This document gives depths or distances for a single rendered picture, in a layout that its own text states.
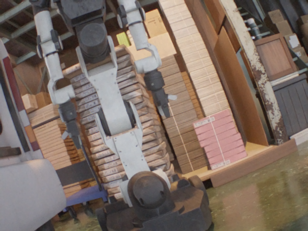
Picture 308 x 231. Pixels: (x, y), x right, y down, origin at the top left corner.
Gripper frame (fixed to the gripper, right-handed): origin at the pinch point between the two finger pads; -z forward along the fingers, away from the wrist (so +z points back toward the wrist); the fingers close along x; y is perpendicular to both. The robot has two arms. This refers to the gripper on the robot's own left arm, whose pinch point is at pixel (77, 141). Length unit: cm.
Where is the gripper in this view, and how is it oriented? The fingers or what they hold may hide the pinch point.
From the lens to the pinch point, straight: 153.2
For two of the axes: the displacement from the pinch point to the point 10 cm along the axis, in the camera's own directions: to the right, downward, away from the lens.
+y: -9.3, 3.3, -1.6
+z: -3.1, -9.4, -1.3
